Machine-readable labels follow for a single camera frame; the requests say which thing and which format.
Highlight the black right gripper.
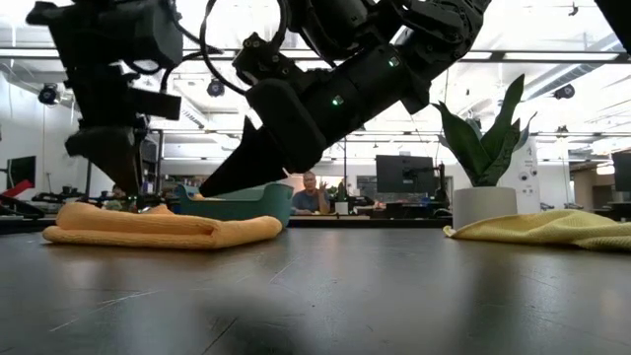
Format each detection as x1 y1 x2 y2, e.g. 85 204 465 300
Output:
199 43 430 198

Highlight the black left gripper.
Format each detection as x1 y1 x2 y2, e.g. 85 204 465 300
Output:
65 64 150 208

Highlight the deep orange microfiber towel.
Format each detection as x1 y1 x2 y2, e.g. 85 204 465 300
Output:
41 201 284 251

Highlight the yellow microfiber towel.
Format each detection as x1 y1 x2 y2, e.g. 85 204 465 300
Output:
442 208 631 253

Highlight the person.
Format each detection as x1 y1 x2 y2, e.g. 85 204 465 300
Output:
291 170 332 216

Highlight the teal plastic bin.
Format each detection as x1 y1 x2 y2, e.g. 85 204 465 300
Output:
175 182 296 228

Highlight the black computer monitor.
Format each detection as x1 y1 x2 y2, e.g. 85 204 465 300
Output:
6 155 37 190
375 154 439 194
610 150 631 194

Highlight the red object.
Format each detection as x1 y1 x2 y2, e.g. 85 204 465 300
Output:
0 178 34 199

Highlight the artificial green snake plant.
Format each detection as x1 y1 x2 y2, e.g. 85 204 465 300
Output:
430 73 539 232

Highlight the white banner stand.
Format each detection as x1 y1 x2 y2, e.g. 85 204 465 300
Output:
511 136 542 218

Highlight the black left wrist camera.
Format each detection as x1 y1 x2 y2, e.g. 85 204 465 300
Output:
125 88 183 121

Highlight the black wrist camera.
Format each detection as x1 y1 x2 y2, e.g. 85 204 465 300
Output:
231 32 317 93
125 88 183 121

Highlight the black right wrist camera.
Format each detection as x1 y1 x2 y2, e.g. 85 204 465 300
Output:
231 32 317 93

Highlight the black ceiling camera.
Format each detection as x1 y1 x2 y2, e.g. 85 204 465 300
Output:
37 82 61 107
552 83 577 102
206 76 227 99

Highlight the black right camera cable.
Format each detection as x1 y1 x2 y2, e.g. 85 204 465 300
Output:
198 0 293 98

